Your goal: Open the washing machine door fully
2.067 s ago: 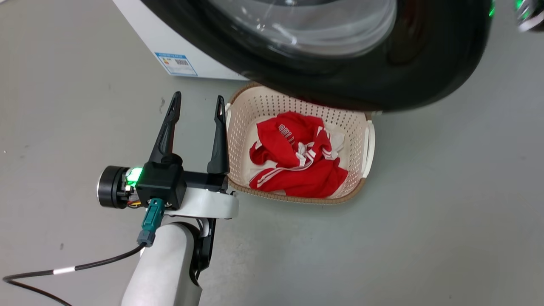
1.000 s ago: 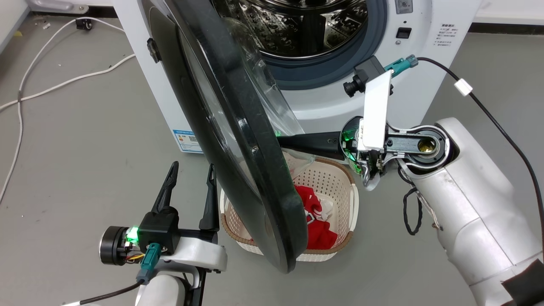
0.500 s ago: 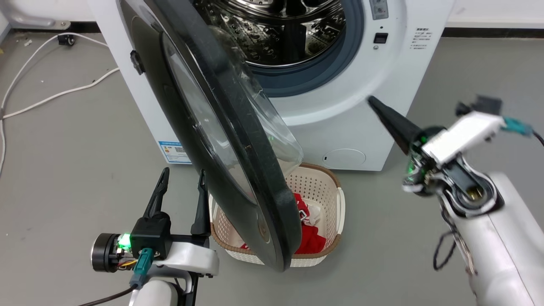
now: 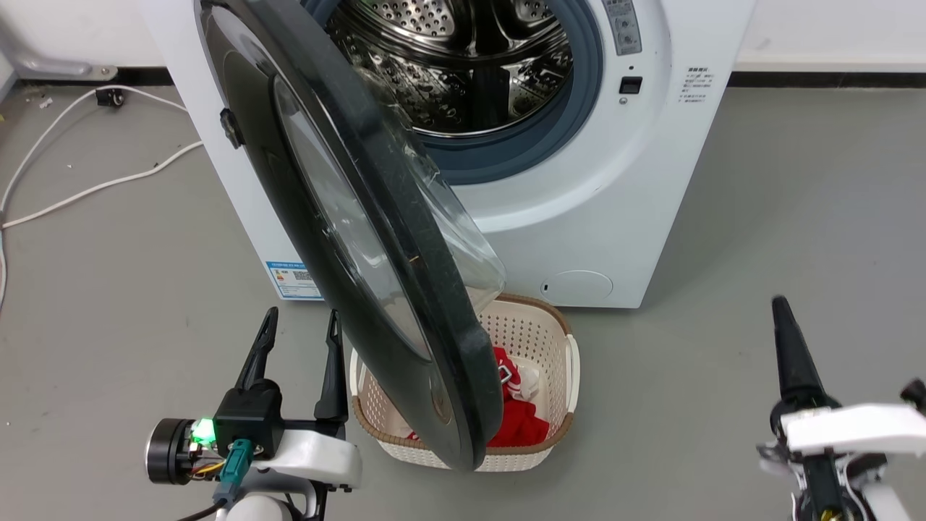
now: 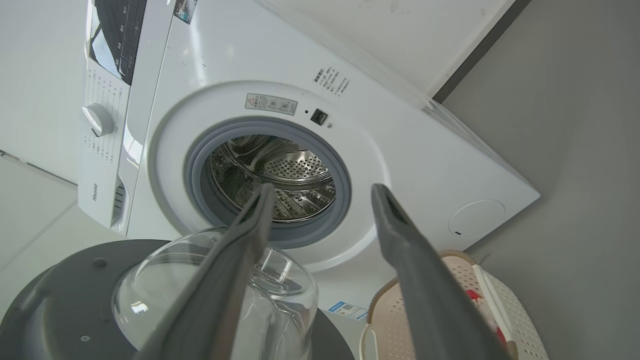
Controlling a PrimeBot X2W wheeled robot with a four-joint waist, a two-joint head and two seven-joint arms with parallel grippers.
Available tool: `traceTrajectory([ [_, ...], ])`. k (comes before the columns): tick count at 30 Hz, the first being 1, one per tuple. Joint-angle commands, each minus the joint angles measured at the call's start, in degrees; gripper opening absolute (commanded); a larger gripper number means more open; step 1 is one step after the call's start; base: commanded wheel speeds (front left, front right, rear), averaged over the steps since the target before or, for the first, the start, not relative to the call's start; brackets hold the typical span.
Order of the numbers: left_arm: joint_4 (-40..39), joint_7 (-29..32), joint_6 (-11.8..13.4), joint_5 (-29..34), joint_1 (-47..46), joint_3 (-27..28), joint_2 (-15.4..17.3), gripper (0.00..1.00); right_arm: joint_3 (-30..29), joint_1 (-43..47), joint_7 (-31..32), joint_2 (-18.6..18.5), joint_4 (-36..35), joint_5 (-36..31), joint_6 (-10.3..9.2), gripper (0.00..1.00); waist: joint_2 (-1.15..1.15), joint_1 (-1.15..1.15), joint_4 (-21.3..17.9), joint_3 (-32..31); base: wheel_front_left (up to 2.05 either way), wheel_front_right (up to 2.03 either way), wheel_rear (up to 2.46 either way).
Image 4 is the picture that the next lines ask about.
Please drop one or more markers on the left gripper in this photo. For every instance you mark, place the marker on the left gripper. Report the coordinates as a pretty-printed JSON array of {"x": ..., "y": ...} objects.
[{"x": 249, "y": 423}]

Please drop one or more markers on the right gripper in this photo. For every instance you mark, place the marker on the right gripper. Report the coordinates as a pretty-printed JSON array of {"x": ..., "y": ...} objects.
[{"x": 854, "y": 427}]

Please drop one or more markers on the black round washing machine door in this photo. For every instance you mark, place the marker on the black round washing machine door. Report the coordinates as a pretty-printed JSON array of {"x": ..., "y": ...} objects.
[{"x": 405, "y": 304}]

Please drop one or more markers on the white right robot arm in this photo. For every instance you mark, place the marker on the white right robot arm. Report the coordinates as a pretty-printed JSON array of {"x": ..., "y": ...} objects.
[{"x": 846, "y": 496}]

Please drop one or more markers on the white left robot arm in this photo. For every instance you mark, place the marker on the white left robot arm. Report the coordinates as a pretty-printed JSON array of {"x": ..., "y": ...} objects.
[{"x": 264, "y": 509}]

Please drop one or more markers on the white front-load washing machine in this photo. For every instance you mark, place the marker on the white front-load washing machine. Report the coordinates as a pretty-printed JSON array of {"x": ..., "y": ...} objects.
[{"x": 615, "y": 188}]

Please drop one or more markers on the grey-blue rubber door gasket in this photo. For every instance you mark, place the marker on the grey-blue rubber door gasket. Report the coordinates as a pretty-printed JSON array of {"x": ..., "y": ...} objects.
[{"x": 557, "y": 123}]

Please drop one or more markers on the black door latch socket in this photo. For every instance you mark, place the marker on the black door latch socket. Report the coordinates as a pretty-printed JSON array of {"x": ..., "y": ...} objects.
[{"x": 630, "y": 85}]

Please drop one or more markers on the blue energy label sticker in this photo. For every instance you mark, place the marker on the blue energy label sticker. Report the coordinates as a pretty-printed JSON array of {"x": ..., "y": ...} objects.
[{"x": 293, "y": 281}]

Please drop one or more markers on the red and white garment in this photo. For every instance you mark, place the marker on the red and white garment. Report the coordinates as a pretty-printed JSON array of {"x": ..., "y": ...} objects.
[{"x": 517, "y": 427}]

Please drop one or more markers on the cream perforated laundry basket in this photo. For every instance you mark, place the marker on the cream perforated laundry basket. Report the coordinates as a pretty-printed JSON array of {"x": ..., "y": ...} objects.
[{"x": 539, "y": 336}]

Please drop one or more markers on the round white filter cover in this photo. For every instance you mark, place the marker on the round white filter cover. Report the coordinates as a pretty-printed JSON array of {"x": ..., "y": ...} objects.
[{"x": 577, "y": 286}]

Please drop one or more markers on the black floor plug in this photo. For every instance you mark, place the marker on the black floor plug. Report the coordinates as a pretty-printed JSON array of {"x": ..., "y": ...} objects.
[{"x": 110, "y": 96}]

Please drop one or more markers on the stainless steel washer drum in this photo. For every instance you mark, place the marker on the stainless steel washer drum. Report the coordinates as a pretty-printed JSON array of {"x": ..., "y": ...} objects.
[{"x": 463, "y": 65}]

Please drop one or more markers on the grey instruction sticker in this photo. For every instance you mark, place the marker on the grey instruction sticker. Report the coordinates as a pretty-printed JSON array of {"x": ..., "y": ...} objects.
[{"x": 623, "y": 25}]

